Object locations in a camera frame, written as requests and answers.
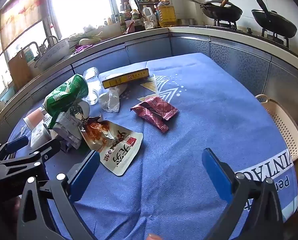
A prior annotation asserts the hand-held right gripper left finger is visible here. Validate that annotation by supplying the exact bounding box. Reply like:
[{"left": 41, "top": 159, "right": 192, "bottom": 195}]
[{"left": 17, "top": 151, "right": 101, "bottom": 240}]

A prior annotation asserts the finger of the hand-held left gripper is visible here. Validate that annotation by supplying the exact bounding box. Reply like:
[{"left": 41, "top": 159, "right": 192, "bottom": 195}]
[
  {"left": 0, "top": 135, "right": 30, "bottom": 159},
  {"left": 0, "top": 138, "right": 62, "bottom": 178}
]

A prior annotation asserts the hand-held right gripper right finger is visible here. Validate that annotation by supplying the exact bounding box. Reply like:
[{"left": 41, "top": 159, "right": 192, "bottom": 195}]
[{"left": 201, "top": 148, "right": 284, "bottom": 240}]

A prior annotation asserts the grey printed drink carton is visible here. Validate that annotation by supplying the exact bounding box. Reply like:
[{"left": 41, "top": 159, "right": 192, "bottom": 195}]
[{"left": 52, "top": 112, "right": 84, "bottom": 150}]

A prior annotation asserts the pink paper cup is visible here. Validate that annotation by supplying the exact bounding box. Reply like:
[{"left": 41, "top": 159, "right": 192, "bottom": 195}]
[{"left": 24, "top": 107, "right": 46, "bottom": 128}]

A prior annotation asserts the white orange snack pouch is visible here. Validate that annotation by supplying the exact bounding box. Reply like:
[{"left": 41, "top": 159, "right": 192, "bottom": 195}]
[{"left": 80, "top": 116, "right": 144, "bottom": 177}]

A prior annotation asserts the green white drink carton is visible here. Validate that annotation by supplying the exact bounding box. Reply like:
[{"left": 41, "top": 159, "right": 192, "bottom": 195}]
[{"left": 43, "top": 74, "right": 89, "bottom": 117}]

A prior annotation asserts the clear plastic bottle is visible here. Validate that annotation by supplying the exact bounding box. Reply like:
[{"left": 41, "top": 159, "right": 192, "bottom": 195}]
[{"left": 83, "top": 66, "right": 108, "bottom": 105}]

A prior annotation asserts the white plastic bag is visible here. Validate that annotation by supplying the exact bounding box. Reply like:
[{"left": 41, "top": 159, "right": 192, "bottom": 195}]
[{"left": 98, "top": 82, "right": 128, "bottom": 113}]

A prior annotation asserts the beige plastic basket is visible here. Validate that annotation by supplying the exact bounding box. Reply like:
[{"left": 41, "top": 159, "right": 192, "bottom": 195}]
[{"left": 255, "top": 94, "right": 298, "bottom": 162}]

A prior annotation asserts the maroon snack wrapper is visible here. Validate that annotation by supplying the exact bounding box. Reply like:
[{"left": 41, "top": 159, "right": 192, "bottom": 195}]
[{"left": 130, "top": 96, "right": 178, "bottom": 133}]

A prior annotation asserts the yellow box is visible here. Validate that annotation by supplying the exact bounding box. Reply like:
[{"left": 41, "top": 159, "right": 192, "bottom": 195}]
[{"left": 101, "top": 68, "right": 150, "bottom": 90}]

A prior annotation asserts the blue printed tablecloth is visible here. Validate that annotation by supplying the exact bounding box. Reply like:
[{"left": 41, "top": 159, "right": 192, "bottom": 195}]
[{"left": 8, "top": 52, "right": 298, "bottom": 240}]

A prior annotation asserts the wooden cutting board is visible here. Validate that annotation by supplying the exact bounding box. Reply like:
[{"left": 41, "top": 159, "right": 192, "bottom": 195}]
[{"left": 8, "top": 51, "right": 32, "bottom": 90}]

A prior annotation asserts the purple plastic bag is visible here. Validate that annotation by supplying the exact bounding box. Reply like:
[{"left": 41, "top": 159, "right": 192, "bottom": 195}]
[{"left": 74, "top": 44, "right": 93, "bottom": 53}]

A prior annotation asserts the metal faucet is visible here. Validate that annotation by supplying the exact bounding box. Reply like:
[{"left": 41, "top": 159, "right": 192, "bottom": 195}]
[{"left": 43, "top": 35, "right": 59, "bottom": 48}]

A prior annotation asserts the grey kitchen cabinet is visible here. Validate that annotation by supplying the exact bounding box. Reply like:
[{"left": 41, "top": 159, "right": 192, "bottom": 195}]
[{"left": 0, "top": 26, "right": 298, "bottom": 140}]

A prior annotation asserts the kitchen window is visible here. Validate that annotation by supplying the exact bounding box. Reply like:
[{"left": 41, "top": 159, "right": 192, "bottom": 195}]
[{"left": 0, "top": 0, "right": 119, "bottom": 93}]

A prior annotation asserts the gas stove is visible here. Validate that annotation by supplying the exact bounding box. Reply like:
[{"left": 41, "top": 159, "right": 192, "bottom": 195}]
[{"left": 205, "top": 19, "right": 298, "bottom": 58}]

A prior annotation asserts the cluster of condiment bottles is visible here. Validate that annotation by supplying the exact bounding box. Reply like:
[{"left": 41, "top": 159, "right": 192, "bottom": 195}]
[{"left": 103, "top": 1, "right": 142, "bottom": 34}]

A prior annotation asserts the small steel pot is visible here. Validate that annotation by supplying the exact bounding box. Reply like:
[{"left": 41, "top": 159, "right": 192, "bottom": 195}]
[{"left": 176, "top": 18, "right": 197, "bottom": 27}]

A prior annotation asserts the black frying pan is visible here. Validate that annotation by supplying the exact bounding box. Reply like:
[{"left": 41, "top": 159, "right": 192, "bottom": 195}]
[{"left": 251, "top": 0, "right": 297, "bottom": 38}]

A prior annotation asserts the white plastic jug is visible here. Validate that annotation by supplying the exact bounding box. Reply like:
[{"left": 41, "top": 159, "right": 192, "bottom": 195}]
[{"left": 141, "top": 5, "right": 157, "bottom": 29}]

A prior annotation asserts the yellow cooking oil bottle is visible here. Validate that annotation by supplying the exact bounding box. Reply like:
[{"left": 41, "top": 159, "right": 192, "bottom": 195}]
[{"left": 157, "top": 0, "right": 177, "bottom": 28}]

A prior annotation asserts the black wok with long handle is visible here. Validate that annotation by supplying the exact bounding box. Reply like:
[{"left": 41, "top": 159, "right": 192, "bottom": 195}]
[{"left": 177, "top": 0, "right": 243, "bottom": 22}]

